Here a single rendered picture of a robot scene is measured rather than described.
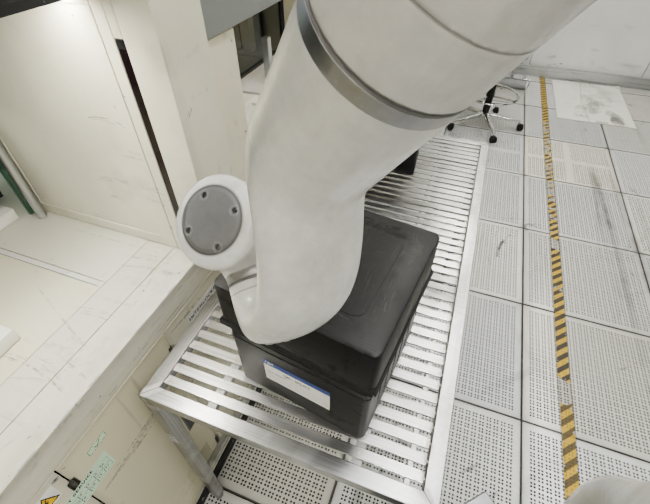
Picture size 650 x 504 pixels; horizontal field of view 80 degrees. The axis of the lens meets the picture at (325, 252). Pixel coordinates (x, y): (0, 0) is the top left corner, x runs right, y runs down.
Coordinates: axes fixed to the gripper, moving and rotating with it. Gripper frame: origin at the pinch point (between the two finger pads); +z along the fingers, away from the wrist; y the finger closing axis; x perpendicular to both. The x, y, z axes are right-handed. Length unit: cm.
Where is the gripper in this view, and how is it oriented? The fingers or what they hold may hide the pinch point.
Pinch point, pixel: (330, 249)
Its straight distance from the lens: 62.8
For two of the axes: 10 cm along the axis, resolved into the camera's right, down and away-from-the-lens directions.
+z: 3.4, 0.7, 9.4
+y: -8.8, -3.3, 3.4
